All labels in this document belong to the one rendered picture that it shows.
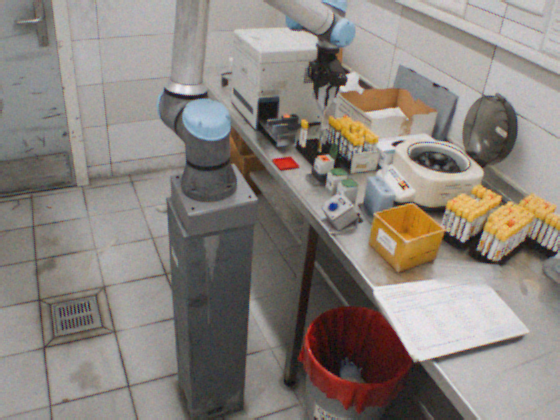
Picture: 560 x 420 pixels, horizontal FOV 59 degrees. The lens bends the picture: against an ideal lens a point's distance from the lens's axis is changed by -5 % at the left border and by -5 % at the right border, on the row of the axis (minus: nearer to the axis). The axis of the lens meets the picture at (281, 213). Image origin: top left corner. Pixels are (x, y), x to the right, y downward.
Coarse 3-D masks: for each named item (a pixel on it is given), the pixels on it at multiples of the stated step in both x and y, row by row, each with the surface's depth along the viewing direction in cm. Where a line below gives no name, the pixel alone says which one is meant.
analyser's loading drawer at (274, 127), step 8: (264, 120) 188; (272, 120) 181; (280, 120) 183; (264, 128) 184; (272, 128) 178; (280, 128) 179; (272, 136) 178; (280, 136) 174; (288, 136) 176; (280, 144) 176; (288, 144) 177
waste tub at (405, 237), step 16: (400, 208) 136; (416, 208) 137; (384, 224) 130; (400, 224) 140; (416, 224) 138; (432, 224) 132; (384, 240) 131; (400, 240) 125; (416, 240) 125; (432, 240) 129; (384, 256) 133; (400, 256) 127; (416, 256) 129; (432, 256) 133
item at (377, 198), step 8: (376, 176) 148; (368, 184) 148; (376, 184) 144; (384, 184) 145; (368, 192) 148; (376, 192) 143; (384, 192) 141; (392, 192) 142; (368, 200) 149; (376, 200) 144; (384, 200) 141; (392, 200) 142; (360, 208) 151; (368, 208) 149; (376, 208) 144; (384, 208) 143; (368, 216) 147
